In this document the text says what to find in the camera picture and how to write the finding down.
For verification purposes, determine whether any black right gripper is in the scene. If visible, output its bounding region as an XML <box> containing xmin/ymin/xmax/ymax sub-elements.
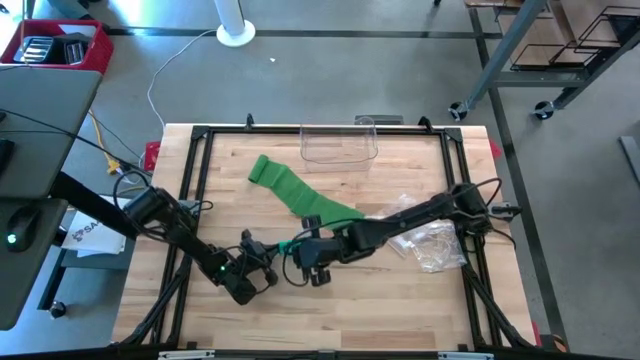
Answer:
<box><xmin>285</xmin><ymin>214</ymin><xmax>346</xmax><ymax>287</ymax></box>

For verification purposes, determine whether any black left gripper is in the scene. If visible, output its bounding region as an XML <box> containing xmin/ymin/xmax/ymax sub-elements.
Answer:
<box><xmin>238</xmin><ymin>228</ymin><xmax>294</xmax><ymax>288</ymax></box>

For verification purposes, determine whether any light green elastic bandage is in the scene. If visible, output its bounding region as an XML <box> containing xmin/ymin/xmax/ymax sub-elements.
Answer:
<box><xmin>247</xmin><ymin>154</ymin><xmax>367</xmax><ymax>232</ymax></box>

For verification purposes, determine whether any clear plastic container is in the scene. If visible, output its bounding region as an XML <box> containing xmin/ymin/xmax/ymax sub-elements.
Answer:
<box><xmin>298</xmin><ymin>116</ymin><xmax>380</xmax><ymax>174</ymax></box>

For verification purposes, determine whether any grey metal plate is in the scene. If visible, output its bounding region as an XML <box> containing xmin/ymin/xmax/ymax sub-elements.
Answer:
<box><xmin>353</xmin><ymin>114</ymin><xmax>405</xmax><ymax>127</ymax></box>

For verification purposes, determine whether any white printed paper sheet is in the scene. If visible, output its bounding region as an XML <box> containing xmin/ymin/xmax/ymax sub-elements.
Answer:
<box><xmin>60</xmin><ymin>195</ymin><xmax>132</xmax><ymax>259</ymax></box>

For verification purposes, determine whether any black desk support beam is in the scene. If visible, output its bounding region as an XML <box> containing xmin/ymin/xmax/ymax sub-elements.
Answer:
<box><xmin>48</xmin><ymin>171</ymin><xmax>142</xmax><ymax>242</ymax></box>

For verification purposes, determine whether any white pole with round base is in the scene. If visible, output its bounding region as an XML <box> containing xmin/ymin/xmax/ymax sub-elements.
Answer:
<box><xmin>213</xmin><ymin>0</ymin><xmax>257</xmax><ymax>49</ymax></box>

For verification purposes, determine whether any grey desk panel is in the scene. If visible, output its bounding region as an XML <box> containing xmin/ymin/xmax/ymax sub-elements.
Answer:
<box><xmin>0</xmin><ymin>66</ymin><xmax>104</xmax><ymax>201</ymax></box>
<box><xmin>0</xmin><ymin>197</ymin><xmax>69</xmax><ymax>332</ymax></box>

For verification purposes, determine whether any black computer mouse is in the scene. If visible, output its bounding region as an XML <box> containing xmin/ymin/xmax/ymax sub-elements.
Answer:
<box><xmin>3</xmin><ymin>205</ymin><xmax>43</xmax><ymax>254</ymax></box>

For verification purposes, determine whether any red plastic crate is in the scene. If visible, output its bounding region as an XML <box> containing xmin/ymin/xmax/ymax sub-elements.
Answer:
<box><xmin>0</xmin><ymin>18</ymin><xmax>115</xmax><ymax>76</ymax></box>

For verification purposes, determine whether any black appliance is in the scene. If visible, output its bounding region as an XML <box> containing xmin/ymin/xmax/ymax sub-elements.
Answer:
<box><xmin>51</xmin><ymin>32</ymin><xmax>94</xmax><ymax>67</ymax></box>

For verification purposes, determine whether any black flat device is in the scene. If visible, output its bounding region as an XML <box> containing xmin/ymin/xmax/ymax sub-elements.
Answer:
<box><xmin>0</xmin><ymin>138</ymin><xmax>16</xmax><ymax>176</ymax></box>

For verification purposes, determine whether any silver metal appliance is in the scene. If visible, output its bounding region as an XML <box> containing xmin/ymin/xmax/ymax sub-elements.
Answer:
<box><xmin>12</xmin><ymin>35</ymin><xmax>55</xmax><ymax>65</ymax></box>

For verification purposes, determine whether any silver metal bracket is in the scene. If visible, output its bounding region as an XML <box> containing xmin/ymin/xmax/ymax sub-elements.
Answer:
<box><xmin>437</xmin><ymin>351</ymin><xmax>496</xmax><ymax>360</ymax></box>
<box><xmin>157</xmin><ymin>349</ymin><xmax>217</xmax><ymax>360</ymax></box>

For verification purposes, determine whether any black metal table frame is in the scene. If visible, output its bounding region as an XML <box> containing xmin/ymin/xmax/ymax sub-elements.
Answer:
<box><xmin>117</xmin><ymin>113</ymin><xmax>539</xmax><ymax>351</ymax></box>

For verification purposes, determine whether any yellow cable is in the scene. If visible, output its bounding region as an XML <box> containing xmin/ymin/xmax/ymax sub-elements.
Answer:
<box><xmin>88</xmin><ymin>109</ymin><xmax>125</xmax><ymax>176</ymax></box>

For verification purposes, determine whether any white cable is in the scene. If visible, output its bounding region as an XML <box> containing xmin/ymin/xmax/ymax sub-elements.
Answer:
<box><xmin>145</xmin><ymin>28</ymin><xmax>219</xmax><ymax>129</ymax></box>

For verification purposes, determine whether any thin black desk cable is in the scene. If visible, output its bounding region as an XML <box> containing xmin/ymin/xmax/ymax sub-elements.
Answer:
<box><xmin>0</xmin><ymin>107</ymin><xmax>141</xmax><ymax>174</ymax></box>

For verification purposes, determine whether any grey metal cart frame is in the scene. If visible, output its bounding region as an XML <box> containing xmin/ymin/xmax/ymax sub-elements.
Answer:
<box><xmin>448</xmin><ymin>0</ymin><xmax>640</xmax><ymax>122</ymax></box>

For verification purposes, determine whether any black wire rack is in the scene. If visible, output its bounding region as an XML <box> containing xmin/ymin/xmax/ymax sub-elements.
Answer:
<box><xmin>509</xmin><ymin>4</ymin><xmax>640</xmax><ymax>72</ymax></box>

